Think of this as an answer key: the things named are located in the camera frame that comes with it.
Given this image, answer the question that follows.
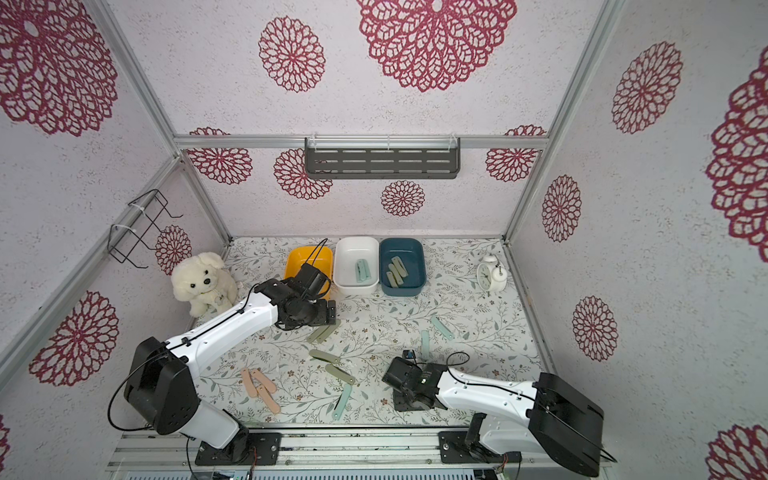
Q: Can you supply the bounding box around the olive green folding knife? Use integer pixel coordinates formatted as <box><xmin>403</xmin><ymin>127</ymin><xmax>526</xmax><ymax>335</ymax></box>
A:
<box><xmin>325</xmin><ymin>364</ymin><xmax>357</xmax><ymax>386</ymax></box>
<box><xmin>388</xmin><ymin>263</ymin><xmax>403</xmax><ymax>287</ymax></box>
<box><xmin>316</xmin><ymin>324</ymin><xmax>339</xmax><ymax>344</ymax></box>
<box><xmin>307</xmin><ymin>326</ymin><xmax>327</xmax><ymax>344</ymax></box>
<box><xmin>386</xmin><ymin>271</ymin><xmax>398</xmax><ymax>288</ymax></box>
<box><xmin>392</xmin><ymin>256</ymin><xmax>408</xmax><ymax>278</ymax></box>

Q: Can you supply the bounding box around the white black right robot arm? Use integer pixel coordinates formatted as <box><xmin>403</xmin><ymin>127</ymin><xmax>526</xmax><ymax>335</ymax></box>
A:
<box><xmin>382</xmin><ymin>357</ymin><xmax>609</xmax><ymax>478</ymax></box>

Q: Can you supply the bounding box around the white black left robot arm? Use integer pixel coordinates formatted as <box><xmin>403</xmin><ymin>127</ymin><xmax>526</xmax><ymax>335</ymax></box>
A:
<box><xmin>121</xmin><ymin>277</ymin><xmax>336</xmax><ymax>454</ymax></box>

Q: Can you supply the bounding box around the yellow plastic storage box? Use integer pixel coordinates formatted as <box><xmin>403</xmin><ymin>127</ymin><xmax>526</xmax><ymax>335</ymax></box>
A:
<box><xmin>284</xmin><ymin>246</ymin><xmax>333</xmax><ymax>300</ymax></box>

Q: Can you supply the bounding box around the white plastic storage box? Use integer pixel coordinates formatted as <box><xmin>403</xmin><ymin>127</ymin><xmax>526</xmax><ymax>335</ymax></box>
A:
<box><xmin>333</xmin><ymin>236</ymin><xmax>379</xmax><ymax>296</ymax></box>

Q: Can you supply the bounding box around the teal plastic storage box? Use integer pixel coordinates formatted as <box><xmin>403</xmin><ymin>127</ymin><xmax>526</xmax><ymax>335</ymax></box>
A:
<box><xmin>379</xmin><ymin>238</ymin><xmax>427</xmax><ymax>297</ymax></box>

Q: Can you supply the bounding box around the white plush dog toy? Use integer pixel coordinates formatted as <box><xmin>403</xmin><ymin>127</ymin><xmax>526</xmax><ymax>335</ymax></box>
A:
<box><xmin>171</xmin><ymin>252</ymin><xmax>238</xmax><ymax>319</ymax></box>

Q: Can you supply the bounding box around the white twin-bell alarm clock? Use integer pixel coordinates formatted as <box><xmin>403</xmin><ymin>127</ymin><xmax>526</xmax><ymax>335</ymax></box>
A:
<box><xmin>476</xmin><ymin>255</ymin><xmax>508</xmax><ymax>293</ymax></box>

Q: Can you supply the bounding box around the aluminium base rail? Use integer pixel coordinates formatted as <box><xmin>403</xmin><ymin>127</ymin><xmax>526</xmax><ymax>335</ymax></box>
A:
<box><xmin>101</xmin><ymin>427</ymin><xmax>576</xmax><ymax>479</ymax></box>

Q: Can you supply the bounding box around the grey wall shelf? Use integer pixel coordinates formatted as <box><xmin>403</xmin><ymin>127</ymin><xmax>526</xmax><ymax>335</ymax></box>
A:
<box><xmin>304</xmin><ymin>137</ymin><xmax>461</xmax><ymax>180</ymax></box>

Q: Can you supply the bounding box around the black wire wall rack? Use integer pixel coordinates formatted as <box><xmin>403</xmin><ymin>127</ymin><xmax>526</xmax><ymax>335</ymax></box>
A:
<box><xmin>106</xmin><ymin>188</ymin><xmax>183</xmax><ymax>270</ymax></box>

